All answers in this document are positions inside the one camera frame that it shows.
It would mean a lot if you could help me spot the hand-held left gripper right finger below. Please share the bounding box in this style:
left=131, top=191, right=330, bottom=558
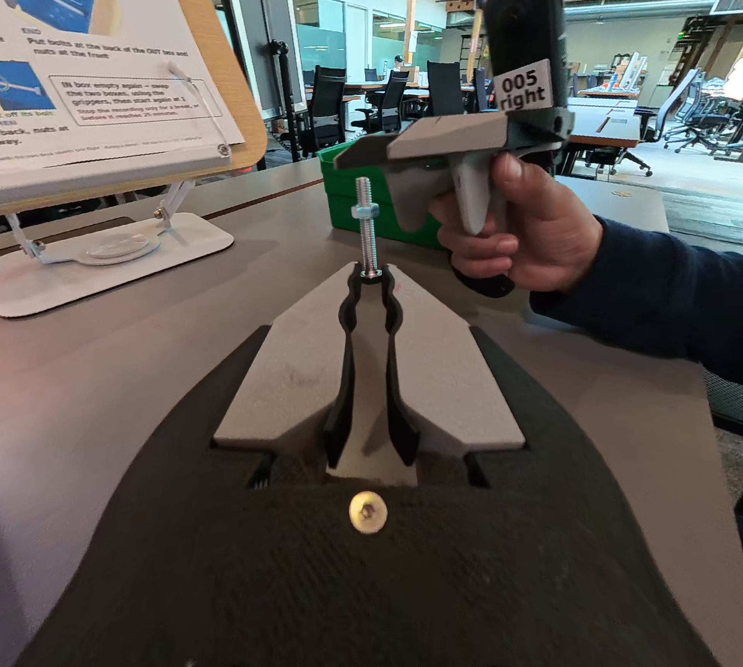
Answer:
left=382, top=263, right=527, bottom=467

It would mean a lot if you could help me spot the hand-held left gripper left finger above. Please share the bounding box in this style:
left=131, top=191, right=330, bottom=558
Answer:
left=212, top=262, right=357, bottom=469

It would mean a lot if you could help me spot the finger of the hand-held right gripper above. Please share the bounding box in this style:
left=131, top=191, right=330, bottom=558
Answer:
left=332, top=117, right=445, bottom=172
left=385, top=113, right=513, bottom=233

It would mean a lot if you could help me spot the green plastic bin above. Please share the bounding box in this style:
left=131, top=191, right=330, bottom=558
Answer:
left=316, top=141, right=450, bottom=251

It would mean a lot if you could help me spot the silver bolt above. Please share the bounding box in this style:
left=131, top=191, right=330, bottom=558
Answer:
left=355, top=177, right=382, bottom=280

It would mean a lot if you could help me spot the person's right forearm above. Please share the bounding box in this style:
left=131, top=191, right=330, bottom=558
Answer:
left=529, top=216, right=743, bottom=384

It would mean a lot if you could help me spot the person's right hand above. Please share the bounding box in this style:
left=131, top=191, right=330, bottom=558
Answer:
left=428, top=151, right=604, bottom=293

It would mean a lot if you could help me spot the black office chair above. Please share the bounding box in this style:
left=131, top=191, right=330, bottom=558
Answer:
left=426, top=60, right=466, bottom=117
left=297, top=65, right=349, bottom=157
left=353, top=70, right=411, bottom=135

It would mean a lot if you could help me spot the wooden top office desk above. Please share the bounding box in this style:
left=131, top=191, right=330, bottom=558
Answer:
left=566, top=97, right=642, bottom=150

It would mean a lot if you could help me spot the grey mesh office chair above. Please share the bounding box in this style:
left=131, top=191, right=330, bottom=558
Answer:
left=637, top=68, right=704, bottom=157

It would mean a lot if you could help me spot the grey panel on stand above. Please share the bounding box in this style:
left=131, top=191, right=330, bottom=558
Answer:
left=214, top=0, right=310, bottom=163

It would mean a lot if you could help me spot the wooden document stand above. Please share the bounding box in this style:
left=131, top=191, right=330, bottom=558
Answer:
left=0, top=0, right=269, bottom=321

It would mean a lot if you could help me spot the printed instruction sheet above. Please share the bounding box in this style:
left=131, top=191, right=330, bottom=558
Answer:
left=0, top=0, right=247, bottom=175

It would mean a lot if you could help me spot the dark mesh chair seat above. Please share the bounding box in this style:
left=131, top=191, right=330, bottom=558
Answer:
left=702, top=362, right=743, bottom=432

